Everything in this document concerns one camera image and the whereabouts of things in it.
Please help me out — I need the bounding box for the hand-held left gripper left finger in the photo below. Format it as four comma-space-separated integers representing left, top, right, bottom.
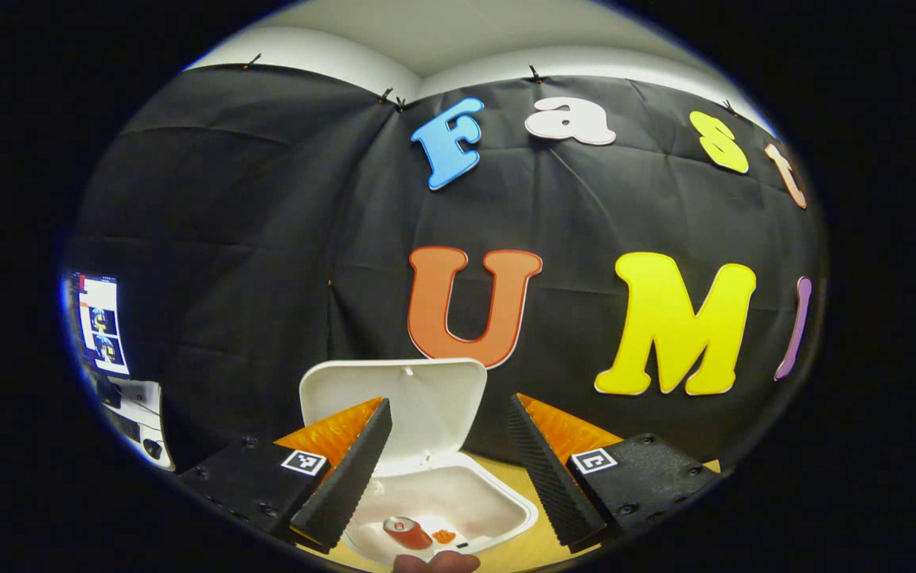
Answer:
177, 397, 393, 555

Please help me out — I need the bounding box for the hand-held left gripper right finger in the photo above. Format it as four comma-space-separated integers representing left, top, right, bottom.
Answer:
507, 392, 723, 555

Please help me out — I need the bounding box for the red pop can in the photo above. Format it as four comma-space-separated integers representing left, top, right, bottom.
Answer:
383, 516, 433, 551

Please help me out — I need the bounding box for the wooden desktop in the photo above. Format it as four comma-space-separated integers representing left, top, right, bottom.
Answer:
298, 450, 721, 573

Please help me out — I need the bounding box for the white side desk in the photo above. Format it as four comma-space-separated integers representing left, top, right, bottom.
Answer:
95, 378, 176, 472

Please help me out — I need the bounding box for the black backdrop cloth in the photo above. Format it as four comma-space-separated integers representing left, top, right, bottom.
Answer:
68, 64, 828, 478

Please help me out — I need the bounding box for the computer monitor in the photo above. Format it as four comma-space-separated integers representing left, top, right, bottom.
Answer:
68, 273, 131, 408

